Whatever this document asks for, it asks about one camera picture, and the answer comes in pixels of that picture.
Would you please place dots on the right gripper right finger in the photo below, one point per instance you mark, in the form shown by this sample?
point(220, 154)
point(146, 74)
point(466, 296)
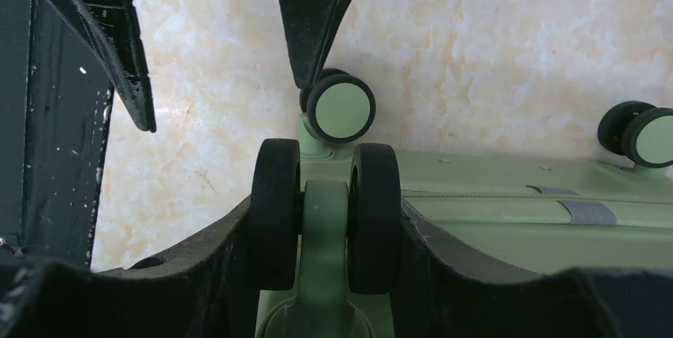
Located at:
point(447, 288)

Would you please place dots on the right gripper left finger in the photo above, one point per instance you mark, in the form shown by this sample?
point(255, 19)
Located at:
point(196, 288)

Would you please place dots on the green hard-shell suitcase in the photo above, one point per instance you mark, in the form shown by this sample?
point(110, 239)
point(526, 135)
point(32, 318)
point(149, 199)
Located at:
point(326, 212)

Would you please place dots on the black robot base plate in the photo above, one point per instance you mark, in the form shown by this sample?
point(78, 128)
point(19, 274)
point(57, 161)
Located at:
point(55, 108)

